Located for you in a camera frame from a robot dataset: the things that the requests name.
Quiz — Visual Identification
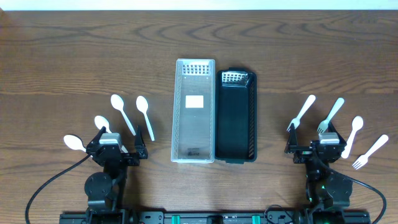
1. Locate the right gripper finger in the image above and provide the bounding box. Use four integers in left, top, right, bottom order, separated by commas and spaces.
328, 122, 346, 144
286, 123, 298, 150

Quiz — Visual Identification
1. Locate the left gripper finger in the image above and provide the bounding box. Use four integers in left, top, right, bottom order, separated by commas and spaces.
134, 126, 146, 153
90, 126, 106, 145

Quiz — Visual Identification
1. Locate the white plastic fork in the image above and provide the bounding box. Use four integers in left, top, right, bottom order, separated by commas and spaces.
317, 98, 345, 134
287, 95, 316, 132
352, 134, 389, 170

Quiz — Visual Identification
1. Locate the white plastic spoon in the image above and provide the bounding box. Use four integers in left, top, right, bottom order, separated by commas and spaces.
111, 94, 136, 136
95, 116, 128, 153
136, 96, 155, 141
63, 134, 86, 152
341, 116, 364, 159

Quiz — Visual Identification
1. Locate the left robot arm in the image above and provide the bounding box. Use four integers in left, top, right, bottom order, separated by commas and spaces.
85, 127, 148, 213

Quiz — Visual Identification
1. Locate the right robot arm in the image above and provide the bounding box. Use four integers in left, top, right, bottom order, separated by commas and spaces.
284, 123, 353, 210

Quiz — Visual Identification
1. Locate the clear plastic basket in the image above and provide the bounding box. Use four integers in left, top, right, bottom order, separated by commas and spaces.
171, 58, 216, 164

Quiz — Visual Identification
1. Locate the black plastic basket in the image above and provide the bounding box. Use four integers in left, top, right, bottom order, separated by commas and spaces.
215, 68, 257, 164

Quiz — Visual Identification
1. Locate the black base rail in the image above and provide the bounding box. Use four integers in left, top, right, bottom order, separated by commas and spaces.
59, 209, 371, 224

